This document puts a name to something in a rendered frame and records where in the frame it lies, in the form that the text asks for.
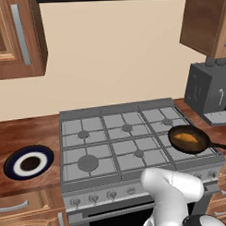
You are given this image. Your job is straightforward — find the grey gas stove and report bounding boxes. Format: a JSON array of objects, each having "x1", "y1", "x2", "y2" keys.
[{"x1": 56, "y1": 95, "x2": 226, "y2": 226}]

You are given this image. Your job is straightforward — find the black frying pan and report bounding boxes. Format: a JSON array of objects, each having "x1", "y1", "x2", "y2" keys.
[{"x1": 166, "y1": 123, "x2": 226, "y2": 156}]

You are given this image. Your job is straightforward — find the dark grey coffee machine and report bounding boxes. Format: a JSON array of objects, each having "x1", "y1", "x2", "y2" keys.
[{"x1": 182, "y1": 56, "x2": 226, "y2": 129}]

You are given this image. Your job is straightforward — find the blue and white plate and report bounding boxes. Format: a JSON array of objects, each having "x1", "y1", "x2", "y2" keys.
[{"x1": 3, "y1": 144, "x2": 56, "y2": 182}]

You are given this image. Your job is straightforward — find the wooden drawer front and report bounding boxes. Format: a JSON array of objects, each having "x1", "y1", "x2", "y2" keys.
[
  {"x1": 206, "y1": 193, "x2": 226, "y2": 226},
  {"x1": 0, "y1": 186, "x2": 65, "y2": 220}
]

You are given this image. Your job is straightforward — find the wooden base cupboard door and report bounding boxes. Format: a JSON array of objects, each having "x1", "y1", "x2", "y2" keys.
[{"x1": 0, "y1": 208, "x2": 70, "y2": 226}]

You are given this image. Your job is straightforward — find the grey oven door handle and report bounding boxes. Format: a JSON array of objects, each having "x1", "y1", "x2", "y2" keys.
[{"x1": 66, "y1": 182, "x2": 222, "y2": 226}]

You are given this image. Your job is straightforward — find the silver cupboard door handle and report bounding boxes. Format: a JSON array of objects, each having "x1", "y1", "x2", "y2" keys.
[{"x1": 10, "y1": 4, "x2": 33, "y2": 66}]

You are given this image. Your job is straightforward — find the silver base cupboard handle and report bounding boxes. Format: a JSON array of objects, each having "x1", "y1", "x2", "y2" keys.
[{"x1": 57, "y1": 211, "x2": 67, "y2": 226}]

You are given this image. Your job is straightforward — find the wooden wall cupboard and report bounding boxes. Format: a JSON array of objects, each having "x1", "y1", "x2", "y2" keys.
[{"x1": 177, "y1": 0, "x2": 226, "y2": 61}]

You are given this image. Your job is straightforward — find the wooden wall cupboard door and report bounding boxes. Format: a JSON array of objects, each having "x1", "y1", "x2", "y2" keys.
[{"x1": 0, "y1": 0, "x2": 50, "y2": 81}]

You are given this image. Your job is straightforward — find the silver drawer handle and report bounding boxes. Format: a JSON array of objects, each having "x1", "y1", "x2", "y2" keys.
[
  {"x1": 0, "y1": 200, "x2": 30, "y2": 214},
  {"x1": 213, "y1": 207, "x2": 226, "y2": 218}
]

